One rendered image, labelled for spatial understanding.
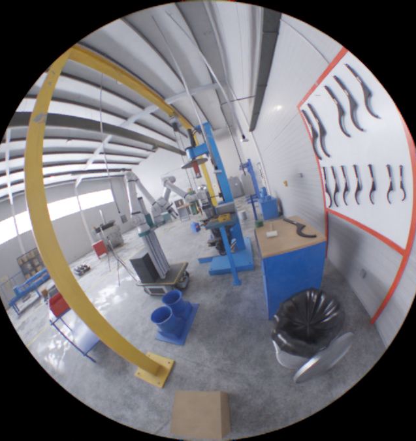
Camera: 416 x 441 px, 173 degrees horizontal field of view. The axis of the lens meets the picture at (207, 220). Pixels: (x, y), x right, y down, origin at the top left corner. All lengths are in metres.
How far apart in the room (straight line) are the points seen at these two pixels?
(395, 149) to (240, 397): 2.16
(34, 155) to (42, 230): 0.53
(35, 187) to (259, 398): 2.23
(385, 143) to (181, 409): 2.32
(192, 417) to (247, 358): 0.79
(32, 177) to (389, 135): 2.34
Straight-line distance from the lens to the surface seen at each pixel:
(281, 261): 1.16
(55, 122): 5.95
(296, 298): 1.15
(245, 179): 2.78
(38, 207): 1.12
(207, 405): 1.28
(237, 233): 2.81
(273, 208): 4.75
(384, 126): 1.35
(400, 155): 1.30
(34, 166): 1.24
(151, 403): 1.84
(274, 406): 1.53
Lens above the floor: 1.52
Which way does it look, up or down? 12 degrees down
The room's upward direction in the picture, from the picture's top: 18 degrees counter-clockwise
